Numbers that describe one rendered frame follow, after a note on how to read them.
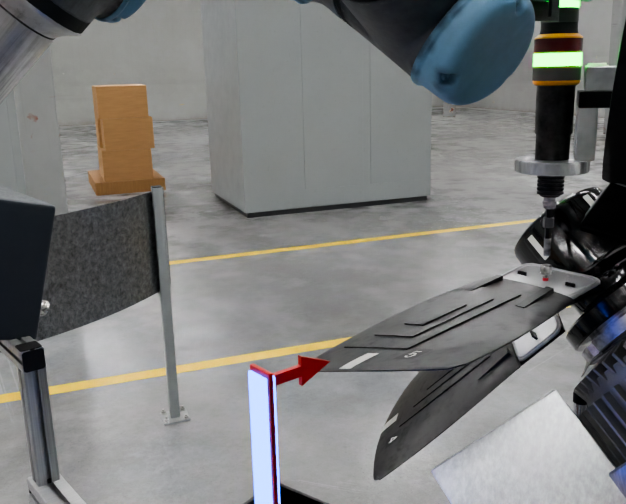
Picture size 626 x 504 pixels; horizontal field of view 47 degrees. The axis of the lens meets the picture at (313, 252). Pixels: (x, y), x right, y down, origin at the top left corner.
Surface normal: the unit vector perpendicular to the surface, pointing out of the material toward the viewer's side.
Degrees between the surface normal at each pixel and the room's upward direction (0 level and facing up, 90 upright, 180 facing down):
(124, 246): 90
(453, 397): 48
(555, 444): 55
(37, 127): 90
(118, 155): 90
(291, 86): 90
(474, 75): 121
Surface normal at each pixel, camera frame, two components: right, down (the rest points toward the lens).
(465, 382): -0.76, -0.58
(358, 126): 0.36, 0.22
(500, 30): 0.55, 0.65
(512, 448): -0.24, -0.35
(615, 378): -0.92, -0.07
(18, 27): 0.41, 0.60
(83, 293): 0.84, 0.11
